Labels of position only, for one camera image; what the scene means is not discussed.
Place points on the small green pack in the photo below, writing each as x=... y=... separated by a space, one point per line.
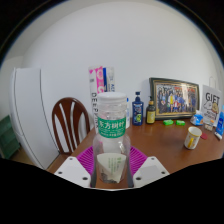
x=180 y=123
x=168 y=122

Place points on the white paper gift bag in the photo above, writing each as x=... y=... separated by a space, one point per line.
x=210 y=103

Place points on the green crate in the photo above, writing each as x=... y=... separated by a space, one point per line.
x=8 y=136

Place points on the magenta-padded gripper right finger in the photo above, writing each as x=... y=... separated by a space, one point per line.
x=151 y=170

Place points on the white refrigerator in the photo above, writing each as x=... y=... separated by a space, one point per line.
x=31 y=116

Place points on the amber pump bottle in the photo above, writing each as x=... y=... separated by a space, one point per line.
x=150 y=115

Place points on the blue detergent bottle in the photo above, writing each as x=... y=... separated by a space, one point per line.
x=220 y=125

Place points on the blue tissue pack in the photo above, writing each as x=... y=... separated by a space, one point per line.
x=197 y=119

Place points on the flat round red coaster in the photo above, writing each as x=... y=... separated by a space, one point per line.
x=204 y=136

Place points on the brown wooden chair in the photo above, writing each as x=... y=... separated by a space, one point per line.
x=56 y=126

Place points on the tall pink and white box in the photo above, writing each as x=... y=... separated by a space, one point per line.
x=94 y=90

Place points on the dark blue pump bottle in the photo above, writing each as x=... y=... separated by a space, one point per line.
x=137 y=113

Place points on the framed group picture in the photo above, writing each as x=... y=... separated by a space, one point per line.
x=174 y=99

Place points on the flat floral patterned pouch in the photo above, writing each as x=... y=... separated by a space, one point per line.
x=208 y=126

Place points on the clear green-labelled drink bottle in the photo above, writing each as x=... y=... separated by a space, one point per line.
x=111 y=128

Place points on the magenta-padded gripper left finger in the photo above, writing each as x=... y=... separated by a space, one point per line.
x=71 y=171

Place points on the white bottle with blue cap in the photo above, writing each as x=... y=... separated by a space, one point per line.
x=128 y=115

